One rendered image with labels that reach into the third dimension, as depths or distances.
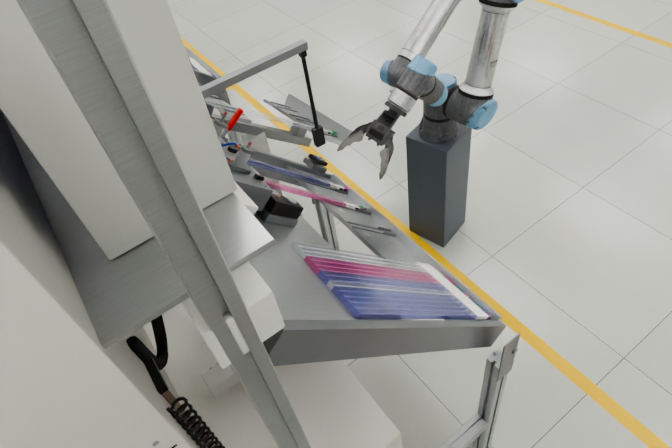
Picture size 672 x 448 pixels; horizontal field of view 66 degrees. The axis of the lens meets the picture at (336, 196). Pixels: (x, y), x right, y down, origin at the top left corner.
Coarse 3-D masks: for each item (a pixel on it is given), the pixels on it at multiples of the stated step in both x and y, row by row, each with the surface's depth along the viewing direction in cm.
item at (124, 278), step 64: (0, 0) 38; (128, 0) 43; (0, 64) 40; (64, 128) 45; (192, 128) 53; (64, 192) 49; (128, 192) 53; (64, 256) 57; (128, 256) 56; (128, 320) 50
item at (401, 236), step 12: (336, 180) 157; (348, 192) 153; (360, 204) 149; (372, 216) 146; (384, 216) 144; (396, 228) 140; (408, 240) 137; (420, 252) 134; (432, 264) 131; (468, 288) 124; (480, 300) 121; (492, 312) 119
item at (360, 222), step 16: (320, 176) 156; (320, 192) 139; (336, 192) 148; (336, 208) 133; (352, 224) 128; (368, 224) 136; (368, 240) 123; (384, 240) 131; (384, 256) 118; (400, 256) 126; (416, 256) 134
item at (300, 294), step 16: (272, 224) 98; (304, 224) 108; (288, 240) 95; (304, 240) 99; (320, 240) 104; (256, 256) 81; (272, 256) 85; (288, 256) 88; (272, 272) 79; (288, 272) 83; (304, 272) 86; (272, 288) 75; (288, 288) 78; (304, 288) 80; (320, 288) 84; (288, 304) 73; (304, 304) 76; (320, 304) 79; (336, 304) 82
